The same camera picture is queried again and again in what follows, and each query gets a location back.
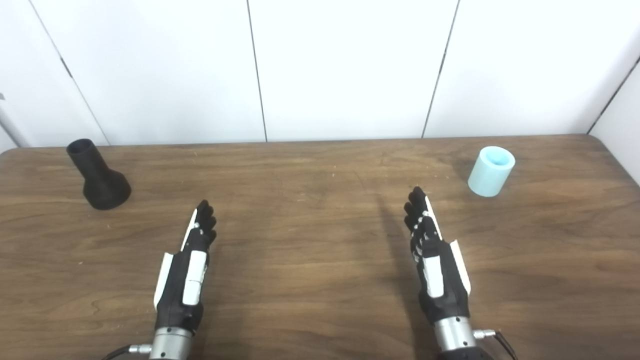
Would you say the light-blue short hose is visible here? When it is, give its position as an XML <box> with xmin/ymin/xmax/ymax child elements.
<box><xmin>467</xmin><ymin>146</ymin><xmax>516</xmax><ymax>198</ymax></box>

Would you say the black funnel-shaped nozzle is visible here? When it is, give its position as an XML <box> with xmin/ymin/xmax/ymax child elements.
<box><xmin>66</xmin><ymin>138</ymin><xmax>132</xmax><ymax>211</ymax></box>

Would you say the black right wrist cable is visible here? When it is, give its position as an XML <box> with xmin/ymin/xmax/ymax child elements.
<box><xmin>473</xmin><ymin>328</ymin><xmax>519</xmax><ymax>360</ymax></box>

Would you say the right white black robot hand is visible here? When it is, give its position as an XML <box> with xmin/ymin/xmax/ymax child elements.
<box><xmin>403</xmin><ymin>186</ymin><xmax>472</xmax><ymax>325</ymax></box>

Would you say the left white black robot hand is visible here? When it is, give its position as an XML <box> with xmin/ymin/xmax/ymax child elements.
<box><xmin>153</xmin><ymin>200</ymin><xmax>218</xmax><ymax>333</ymax></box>

